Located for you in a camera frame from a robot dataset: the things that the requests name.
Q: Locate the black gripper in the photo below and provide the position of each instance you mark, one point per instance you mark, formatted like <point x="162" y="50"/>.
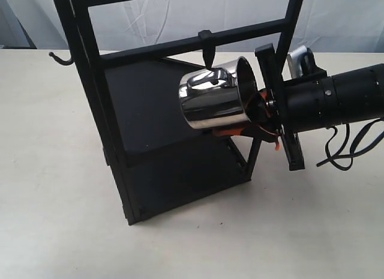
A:
<point x="275" y="98"/>

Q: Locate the stainless steel mug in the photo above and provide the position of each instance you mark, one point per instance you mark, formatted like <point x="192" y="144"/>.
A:
<point x="217" y="97"/>

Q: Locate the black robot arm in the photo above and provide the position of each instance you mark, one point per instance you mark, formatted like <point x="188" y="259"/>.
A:
<point x="312" y="100"/>

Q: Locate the black plastic clip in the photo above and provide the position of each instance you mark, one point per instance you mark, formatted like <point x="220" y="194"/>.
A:
<point x="208" y="47"/>

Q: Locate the black metal shelf rack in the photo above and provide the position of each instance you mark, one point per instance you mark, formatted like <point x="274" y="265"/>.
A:
<point x="158" y="162"/>

